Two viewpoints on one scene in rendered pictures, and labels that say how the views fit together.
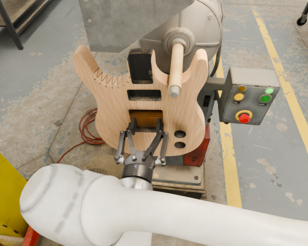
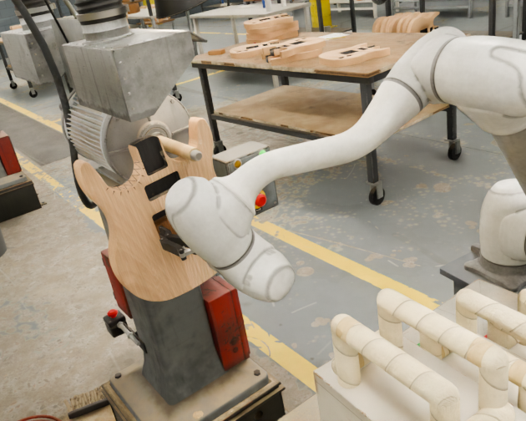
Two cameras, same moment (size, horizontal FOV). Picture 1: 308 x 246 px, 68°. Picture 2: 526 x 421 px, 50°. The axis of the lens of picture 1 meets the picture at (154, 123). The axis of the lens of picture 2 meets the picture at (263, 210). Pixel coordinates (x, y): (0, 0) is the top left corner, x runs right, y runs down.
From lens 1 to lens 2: 0.89 m
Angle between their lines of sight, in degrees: 39
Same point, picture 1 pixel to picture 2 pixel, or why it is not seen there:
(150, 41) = (125, 149)
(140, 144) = (179, 271)
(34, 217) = (199, 198)
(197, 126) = not seen: hidden behind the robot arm
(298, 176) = (372, 306)
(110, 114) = (132, 235)
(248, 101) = not seen: hidden behind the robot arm
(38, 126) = not seen: outside the picture
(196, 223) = (291, 149)
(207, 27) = (174, 112)
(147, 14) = (169, 73)
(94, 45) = (134, 115)
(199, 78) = (206, 140)
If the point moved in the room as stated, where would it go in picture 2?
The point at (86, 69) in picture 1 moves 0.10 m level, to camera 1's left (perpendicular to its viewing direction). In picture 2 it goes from (97, 178) to (53, 195)
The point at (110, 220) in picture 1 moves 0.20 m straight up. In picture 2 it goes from (245, 181) to (224, 68)
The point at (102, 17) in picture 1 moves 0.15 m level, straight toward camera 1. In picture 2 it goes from (138, 87) to (194, 87)
